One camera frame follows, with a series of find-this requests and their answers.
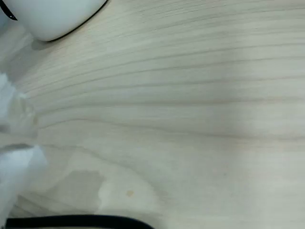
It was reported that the black camera cable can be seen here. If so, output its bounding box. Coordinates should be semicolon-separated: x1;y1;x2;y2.
4;214;157;229

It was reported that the white mug with black handle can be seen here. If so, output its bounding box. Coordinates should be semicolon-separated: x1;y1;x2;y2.
0;0;109;42

